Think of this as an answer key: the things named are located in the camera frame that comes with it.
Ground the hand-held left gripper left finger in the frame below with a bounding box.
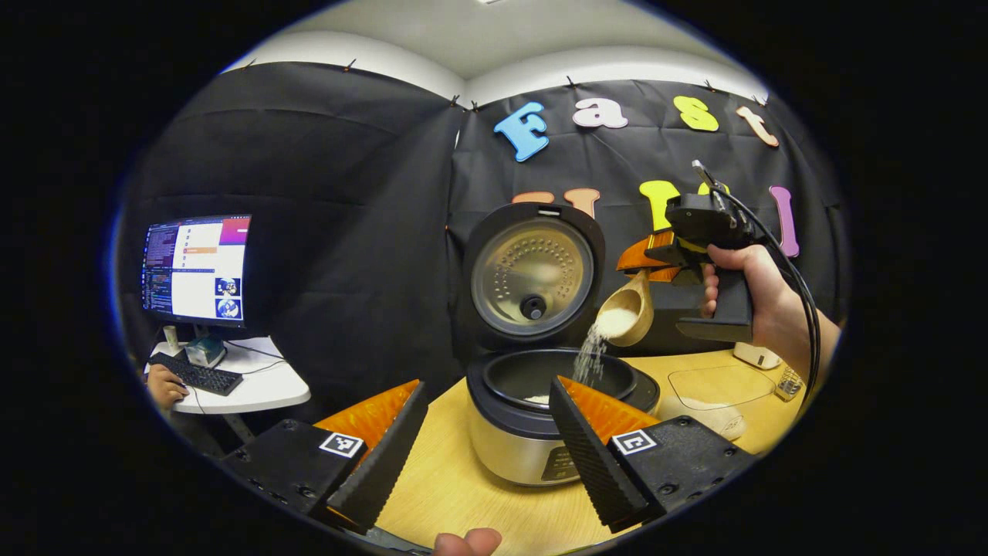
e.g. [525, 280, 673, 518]
[220, 378, 429, 535]

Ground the wooden spoon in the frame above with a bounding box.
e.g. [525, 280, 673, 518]
[593, 269, 655, 348]

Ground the clear plastic container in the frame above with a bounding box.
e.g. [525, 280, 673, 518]
[660, 363, 780, 442]

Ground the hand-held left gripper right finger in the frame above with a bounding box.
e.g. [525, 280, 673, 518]
[548, 375, 757, 534]

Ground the black keyboard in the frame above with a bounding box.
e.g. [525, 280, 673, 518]
[148, 351, 244, 397]

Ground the black backdrop cloth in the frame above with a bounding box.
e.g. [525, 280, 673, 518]
[116, 62, 850, 425]

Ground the black silver rice cooker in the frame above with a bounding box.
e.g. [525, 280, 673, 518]
[462, 202, 661, 487]

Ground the white side table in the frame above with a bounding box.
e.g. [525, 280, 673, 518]
[144, 336, 312, 445]

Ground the computer monitor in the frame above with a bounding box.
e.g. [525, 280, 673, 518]
[141, 215, 252, 348]

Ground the small teal box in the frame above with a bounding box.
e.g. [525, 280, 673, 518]
[185, 334, 226, 368]

